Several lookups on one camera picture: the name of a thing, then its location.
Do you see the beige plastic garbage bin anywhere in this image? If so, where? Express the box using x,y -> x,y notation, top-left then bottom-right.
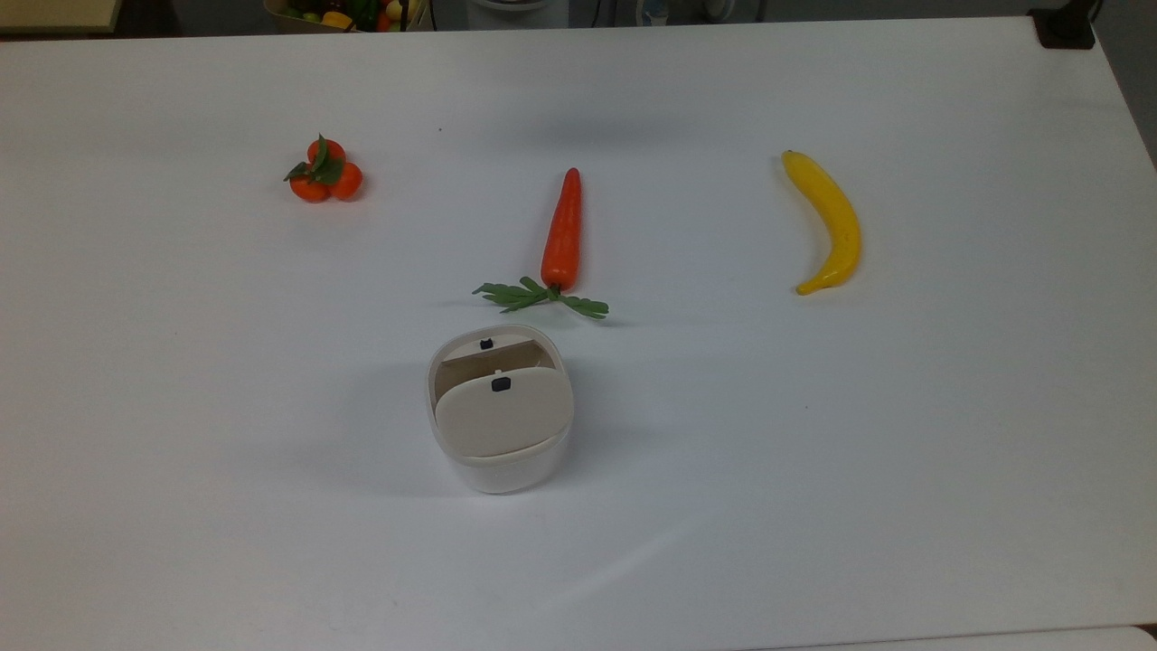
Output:
426,324 -> 576,495

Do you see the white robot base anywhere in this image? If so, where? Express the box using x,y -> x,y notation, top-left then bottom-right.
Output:
466,0 -> 570,30

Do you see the orange toy carrot with leaves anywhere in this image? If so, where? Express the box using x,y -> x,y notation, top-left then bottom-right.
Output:
472,167 -> 610,320

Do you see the toy tangerine cluster with leaves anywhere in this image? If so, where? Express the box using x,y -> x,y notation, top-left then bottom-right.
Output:
283,134 -> 364,203

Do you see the yellow toy banana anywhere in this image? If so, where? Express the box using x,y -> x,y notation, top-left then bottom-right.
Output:
781,150 -> 862,297

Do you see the basket of toy fruit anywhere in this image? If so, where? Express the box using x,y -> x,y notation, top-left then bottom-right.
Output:
264,0 -> 426,33

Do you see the light wooden table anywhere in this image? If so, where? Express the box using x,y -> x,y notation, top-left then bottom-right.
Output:
0,0 -> 123,35

